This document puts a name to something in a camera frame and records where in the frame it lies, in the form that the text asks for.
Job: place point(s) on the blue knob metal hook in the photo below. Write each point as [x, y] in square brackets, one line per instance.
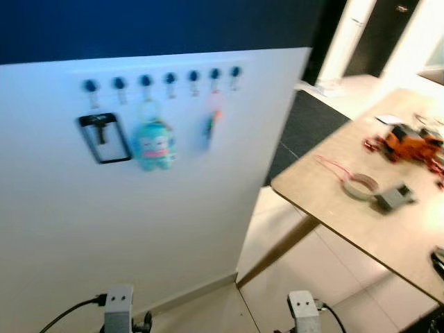
[235, 71]
[170, 78]
[193, 75]
[145, 80]
[90, 86]
[119, 84]
[215, 73]

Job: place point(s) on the black foam puzzle mat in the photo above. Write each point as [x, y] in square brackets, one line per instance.
[427, 323]

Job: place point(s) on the wooden table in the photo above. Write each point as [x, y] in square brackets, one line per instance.
[388, 229]

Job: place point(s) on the grey plastic clamp tool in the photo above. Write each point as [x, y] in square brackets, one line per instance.
[394, 198]

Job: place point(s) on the red candy heap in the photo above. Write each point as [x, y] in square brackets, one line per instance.
[437, 170]
[371, 144]

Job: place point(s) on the black carpet mat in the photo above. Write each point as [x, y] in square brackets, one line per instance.
[312, 125]

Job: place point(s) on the long orange black device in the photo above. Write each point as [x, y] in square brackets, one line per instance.
[401, 141]

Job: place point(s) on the short orange black device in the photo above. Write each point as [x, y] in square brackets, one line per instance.
[430, 146]

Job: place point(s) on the white phone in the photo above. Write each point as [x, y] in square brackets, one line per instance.
[388, 119]

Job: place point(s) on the dark wooden door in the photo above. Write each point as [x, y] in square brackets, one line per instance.
[388, 35]

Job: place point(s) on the black frame holder with key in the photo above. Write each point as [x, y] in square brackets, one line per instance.
[102, 130]

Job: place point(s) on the white hook rail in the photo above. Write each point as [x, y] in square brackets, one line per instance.
[132, 73]

